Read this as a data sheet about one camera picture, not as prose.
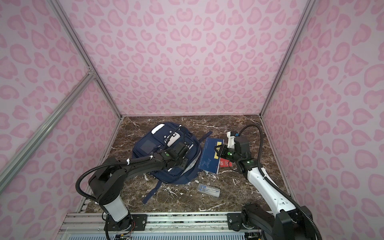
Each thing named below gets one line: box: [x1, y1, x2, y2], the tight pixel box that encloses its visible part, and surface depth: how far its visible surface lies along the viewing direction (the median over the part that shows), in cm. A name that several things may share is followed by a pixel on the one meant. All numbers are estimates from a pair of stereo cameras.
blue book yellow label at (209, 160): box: [197, 137, 225, 174], surface depth 81 cm
